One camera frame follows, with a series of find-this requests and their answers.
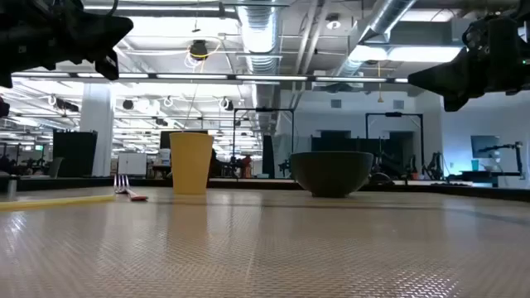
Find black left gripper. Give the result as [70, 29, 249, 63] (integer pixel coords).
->
[0, 0, 134, 89]

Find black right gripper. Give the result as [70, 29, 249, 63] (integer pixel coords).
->
[407, 14, 530, 112]

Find yellow plastic cup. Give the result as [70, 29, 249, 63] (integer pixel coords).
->
[169, 132, 214, 195]

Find fork with orange-red handle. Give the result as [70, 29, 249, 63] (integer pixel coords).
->
[113, 174, 149, 203]

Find dark grey ribbed bowl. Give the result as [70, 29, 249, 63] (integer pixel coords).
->
[289, 151, 374, 198]

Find black ceiling-hung device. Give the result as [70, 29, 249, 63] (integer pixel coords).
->
[54, 97, 80, 113]

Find black background robot arms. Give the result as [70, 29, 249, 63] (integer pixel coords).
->
[421, 151, 446, 181]

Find white square pillar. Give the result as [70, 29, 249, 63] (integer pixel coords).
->
[79, 82, 116, 178]

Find dark desk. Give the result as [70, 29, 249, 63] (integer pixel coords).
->
[449, 170, 523, 188]

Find black room partition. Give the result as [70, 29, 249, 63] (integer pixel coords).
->
[52, 130, 99, 178]

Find white cabinet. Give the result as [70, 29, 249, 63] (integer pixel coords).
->
[117, 151, 147, 177]

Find grey office chair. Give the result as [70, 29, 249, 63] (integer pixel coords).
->
[47, 156, 65, 179]

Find yellow tape strip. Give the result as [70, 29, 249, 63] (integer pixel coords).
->
[0, 194, 117, 213]

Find wall-side computer monitor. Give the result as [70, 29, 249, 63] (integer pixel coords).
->
[470, 135, 501, 159]

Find black metal station frame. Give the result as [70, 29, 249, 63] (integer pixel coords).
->
[364, 111, 425, 175]
[232, 107, 296, 179]

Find low black divider wall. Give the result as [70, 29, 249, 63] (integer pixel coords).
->
[310, 130, 415, 175]

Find round black ceiling camera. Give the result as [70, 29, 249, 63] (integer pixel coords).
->
[189, 39, 210, 61]

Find silver ventilation duct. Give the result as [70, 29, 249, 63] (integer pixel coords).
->
[236, 0, 283, 133]
[330, 0, 417, 78]

